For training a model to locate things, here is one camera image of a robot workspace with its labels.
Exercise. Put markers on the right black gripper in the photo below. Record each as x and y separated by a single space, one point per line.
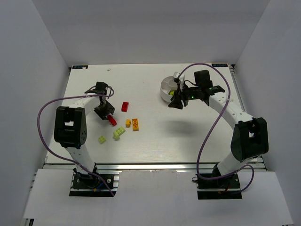
184 98

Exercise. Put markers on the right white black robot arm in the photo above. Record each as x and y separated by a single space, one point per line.
216 98

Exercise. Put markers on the orange yellow lego brick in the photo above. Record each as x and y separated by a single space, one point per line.
135 124

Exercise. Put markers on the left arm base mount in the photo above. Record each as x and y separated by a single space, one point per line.
77 186

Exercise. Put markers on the right blue table label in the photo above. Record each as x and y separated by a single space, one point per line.
219 65

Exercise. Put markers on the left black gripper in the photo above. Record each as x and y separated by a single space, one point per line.
105 112

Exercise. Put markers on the small pale green lego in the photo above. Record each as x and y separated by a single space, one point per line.
101 139

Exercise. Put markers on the small orange lego brick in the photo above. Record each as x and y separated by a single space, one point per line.
128 123

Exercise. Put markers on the aluminium front rail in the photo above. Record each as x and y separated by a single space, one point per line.
191 166

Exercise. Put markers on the pale green lego brick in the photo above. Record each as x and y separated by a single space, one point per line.
118 132

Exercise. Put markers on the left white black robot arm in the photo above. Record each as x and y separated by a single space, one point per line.
71 130

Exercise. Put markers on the small red lego piece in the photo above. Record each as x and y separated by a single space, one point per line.
111 120

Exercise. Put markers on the left blue table label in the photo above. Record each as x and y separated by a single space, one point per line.
75 67

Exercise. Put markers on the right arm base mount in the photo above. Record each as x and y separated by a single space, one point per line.
220 189

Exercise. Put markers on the white round divided container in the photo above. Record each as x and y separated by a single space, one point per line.
167 85

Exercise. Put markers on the red lego brick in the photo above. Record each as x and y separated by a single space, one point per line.
125 106

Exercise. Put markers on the blue table label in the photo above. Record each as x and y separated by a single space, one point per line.
219 65
75 67

